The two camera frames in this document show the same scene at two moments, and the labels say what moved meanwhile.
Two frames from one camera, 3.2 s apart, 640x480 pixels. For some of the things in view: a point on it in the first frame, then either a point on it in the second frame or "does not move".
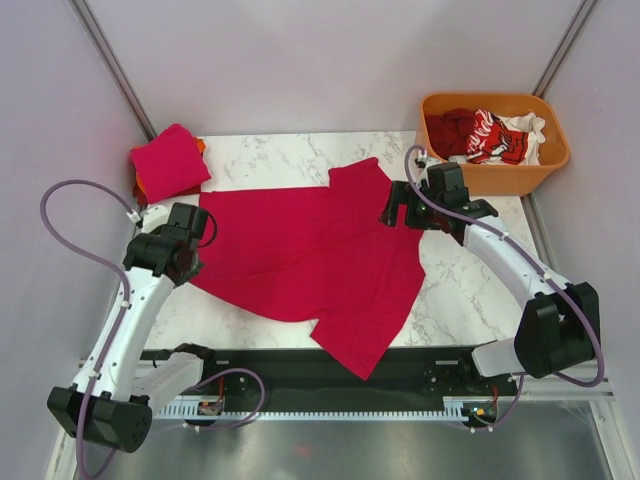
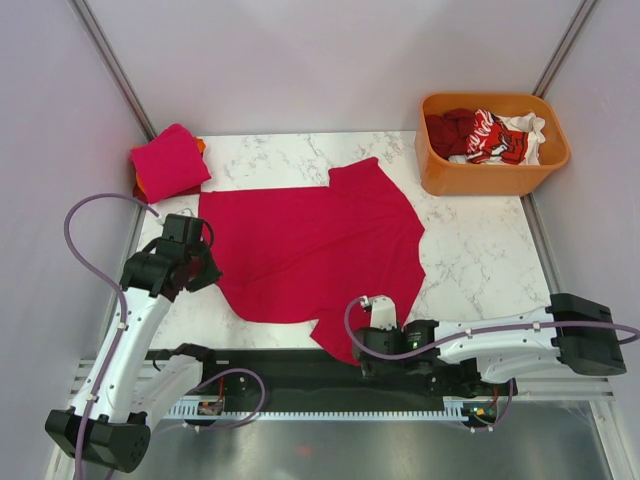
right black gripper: x=400 y=194 -> x=381 y=369
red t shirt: x=298 y=255 does not move
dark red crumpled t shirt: x=449 y=131 does not move
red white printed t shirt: x=503 y=139 does not move
